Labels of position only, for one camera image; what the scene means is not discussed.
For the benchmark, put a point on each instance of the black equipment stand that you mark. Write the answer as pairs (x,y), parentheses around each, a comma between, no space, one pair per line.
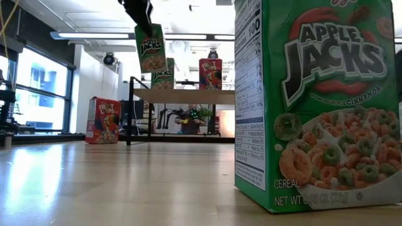
(6,97)

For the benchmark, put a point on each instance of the small white post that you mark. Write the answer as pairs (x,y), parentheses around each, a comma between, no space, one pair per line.
(7,141)

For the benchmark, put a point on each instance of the black background robot arm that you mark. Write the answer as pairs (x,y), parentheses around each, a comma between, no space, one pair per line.
(169,114)

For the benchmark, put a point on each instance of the person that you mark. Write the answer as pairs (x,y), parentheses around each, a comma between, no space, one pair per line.
(190,124)
(146,116)

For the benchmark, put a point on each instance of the black round ceiling spotlight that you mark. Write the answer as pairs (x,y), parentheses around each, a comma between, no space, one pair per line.
(109,59)
(213,54)

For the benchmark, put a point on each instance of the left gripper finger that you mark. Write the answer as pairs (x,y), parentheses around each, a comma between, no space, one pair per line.
(139,14)

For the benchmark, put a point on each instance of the red Froot Loops cereal box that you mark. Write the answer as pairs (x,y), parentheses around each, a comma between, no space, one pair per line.
(105,122)
(210,75)

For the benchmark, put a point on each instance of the long ceiling light bar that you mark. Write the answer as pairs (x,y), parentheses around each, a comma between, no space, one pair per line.
(94,35)

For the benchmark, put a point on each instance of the dark framed window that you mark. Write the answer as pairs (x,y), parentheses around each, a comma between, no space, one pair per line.
(41,94)

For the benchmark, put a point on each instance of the black metal rail frame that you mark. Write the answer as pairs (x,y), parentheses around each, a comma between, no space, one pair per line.
(47,138)

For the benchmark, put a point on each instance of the small black ceiling sensor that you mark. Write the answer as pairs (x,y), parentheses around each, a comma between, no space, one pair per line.
(190,7)

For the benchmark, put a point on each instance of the grey ceiling box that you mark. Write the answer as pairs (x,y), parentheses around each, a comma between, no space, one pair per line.
(223,2)

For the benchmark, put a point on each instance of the wooden shelf black metal legs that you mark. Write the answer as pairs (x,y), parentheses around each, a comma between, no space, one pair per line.
(188,95)

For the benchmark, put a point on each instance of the green potted plant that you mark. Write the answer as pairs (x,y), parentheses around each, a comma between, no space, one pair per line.
(205,112)

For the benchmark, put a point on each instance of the green Apple Jacks cereal box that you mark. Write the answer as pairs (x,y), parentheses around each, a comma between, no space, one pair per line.
(167,81)
(329,94)
(152,53)

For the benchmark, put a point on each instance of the black monitor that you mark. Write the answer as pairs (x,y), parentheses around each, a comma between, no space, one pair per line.
(136,110)

